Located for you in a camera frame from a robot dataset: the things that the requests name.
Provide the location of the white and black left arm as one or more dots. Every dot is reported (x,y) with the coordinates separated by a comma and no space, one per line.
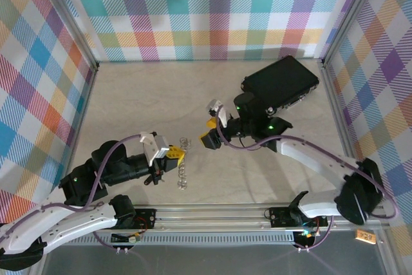
(80,220)

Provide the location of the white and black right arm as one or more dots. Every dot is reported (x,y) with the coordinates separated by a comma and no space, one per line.
(309,156)

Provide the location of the silver metal keyring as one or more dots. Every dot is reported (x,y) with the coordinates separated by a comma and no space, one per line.
(192,143)
(181,186)
(181,142)

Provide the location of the black hard case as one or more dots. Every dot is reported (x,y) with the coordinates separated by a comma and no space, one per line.
(280,78)

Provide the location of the small circuit board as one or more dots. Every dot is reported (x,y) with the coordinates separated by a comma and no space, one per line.
(132,239)
(305,233)

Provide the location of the small wooden tag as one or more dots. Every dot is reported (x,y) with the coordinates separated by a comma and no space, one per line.
(366,236)

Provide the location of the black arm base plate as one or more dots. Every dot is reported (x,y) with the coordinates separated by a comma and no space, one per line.
(278,217)
(145,218)

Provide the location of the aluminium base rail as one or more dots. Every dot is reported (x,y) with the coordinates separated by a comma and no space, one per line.
(209,218)

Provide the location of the aluminium side rail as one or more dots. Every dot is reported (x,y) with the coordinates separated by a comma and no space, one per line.
(336,107)

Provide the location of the aluminium frame post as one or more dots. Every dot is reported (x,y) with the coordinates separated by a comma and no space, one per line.
(348,14)
(73,20)

